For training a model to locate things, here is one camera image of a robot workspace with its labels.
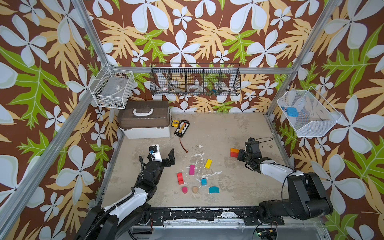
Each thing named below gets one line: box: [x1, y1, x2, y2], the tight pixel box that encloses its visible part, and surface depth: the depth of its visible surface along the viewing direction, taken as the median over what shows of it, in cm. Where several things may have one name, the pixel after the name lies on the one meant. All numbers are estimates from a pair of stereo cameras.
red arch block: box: [176, 172, 184, 185], surface depth 88 cm
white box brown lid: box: [117, 100, 171, 139], surface depth 97 cm
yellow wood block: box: [205, 159, 213, 169], surface depth 95 cm
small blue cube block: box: [200, 178, 208, 186], surface depth 87 cm
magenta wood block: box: [189, 164, 196, 176], surface depth 93 cm
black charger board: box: [174, 120, 190, 138], surface depth 112 cm
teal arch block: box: [208, 186, 220, 194], surface depth 85 cm
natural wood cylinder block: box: [192, 186, 199, 194], surface depth 84 cm
